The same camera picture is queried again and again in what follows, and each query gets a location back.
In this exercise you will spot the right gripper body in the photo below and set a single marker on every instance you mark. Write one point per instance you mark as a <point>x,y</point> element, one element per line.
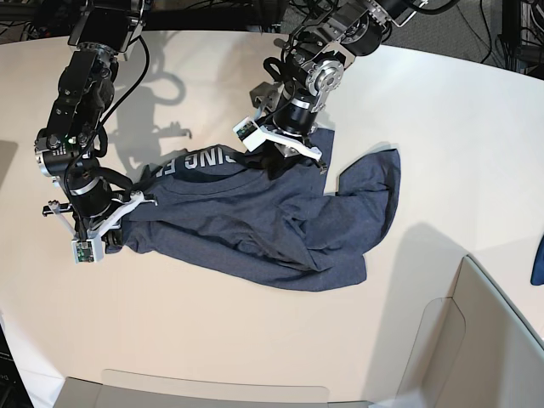
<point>96,208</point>

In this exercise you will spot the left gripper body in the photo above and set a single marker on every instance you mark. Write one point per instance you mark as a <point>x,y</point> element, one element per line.
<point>287,131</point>

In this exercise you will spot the dark blue t-shirt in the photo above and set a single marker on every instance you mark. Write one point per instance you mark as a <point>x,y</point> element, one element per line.
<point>218,208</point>

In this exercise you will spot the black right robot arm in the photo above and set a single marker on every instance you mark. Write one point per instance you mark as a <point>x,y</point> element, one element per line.
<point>69,148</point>

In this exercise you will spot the black device lower left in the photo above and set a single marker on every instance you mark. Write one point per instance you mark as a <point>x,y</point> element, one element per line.
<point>13,392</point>

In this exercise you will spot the blue cloth at right edge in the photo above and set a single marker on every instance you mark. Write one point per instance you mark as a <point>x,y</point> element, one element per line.
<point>537,273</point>

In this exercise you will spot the grey cardboard box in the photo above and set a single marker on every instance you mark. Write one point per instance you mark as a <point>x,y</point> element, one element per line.
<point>472,349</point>

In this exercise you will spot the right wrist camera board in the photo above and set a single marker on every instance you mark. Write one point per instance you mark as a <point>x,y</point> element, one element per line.
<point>88,251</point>

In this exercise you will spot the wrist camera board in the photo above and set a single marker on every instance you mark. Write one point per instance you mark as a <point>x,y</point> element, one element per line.
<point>249,133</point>
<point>88,251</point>

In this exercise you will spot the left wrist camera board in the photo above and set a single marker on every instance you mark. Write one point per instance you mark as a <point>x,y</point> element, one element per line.
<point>249,133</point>

